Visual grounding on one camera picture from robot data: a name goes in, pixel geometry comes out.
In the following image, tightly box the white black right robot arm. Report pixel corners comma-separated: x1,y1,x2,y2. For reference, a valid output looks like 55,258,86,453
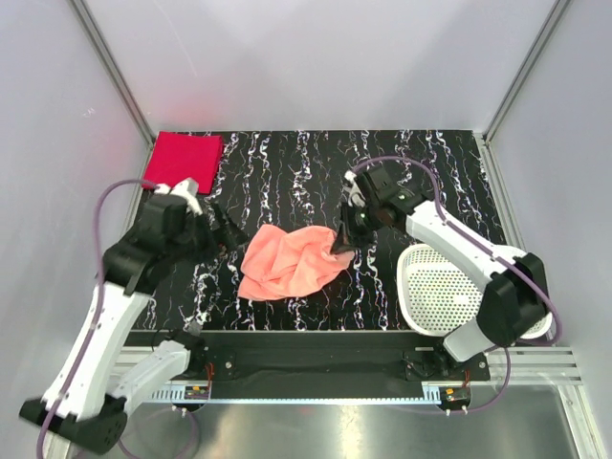
237,200,554,380

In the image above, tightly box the aluminium frame post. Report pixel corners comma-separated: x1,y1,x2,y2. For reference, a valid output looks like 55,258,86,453
67,0,157,150
482,0,573,146

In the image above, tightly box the white slotted cable duct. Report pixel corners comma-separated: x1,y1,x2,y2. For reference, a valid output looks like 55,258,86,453
145,383,441,405

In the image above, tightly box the left aluminium frame post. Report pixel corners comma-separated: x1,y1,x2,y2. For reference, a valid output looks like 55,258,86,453
67,0,157,150

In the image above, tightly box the right aluminium frame post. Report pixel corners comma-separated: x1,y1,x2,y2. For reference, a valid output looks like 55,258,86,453
482,0,573,146

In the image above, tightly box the white perforated plastic basket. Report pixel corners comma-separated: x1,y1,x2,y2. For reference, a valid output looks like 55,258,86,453
396,243,561,346

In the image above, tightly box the folded red t shirt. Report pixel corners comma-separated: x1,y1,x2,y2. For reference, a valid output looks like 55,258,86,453
143,131,224,195

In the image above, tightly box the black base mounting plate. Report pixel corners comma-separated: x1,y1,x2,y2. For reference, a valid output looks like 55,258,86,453
171,331,491,393

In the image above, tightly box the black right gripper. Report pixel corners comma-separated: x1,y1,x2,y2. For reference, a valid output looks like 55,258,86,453
332,202,383,256

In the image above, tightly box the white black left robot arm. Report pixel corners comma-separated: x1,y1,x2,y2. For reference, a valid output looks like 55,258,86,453
19,188,248,454

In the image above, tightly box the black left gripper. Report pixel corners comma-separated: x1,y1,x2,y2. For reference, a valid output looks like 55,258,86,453
168,200,251,266

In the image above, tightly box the salmon pink t shirt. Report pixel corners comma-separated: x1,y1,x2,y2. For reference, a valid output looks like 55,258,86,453
238,224,355,301

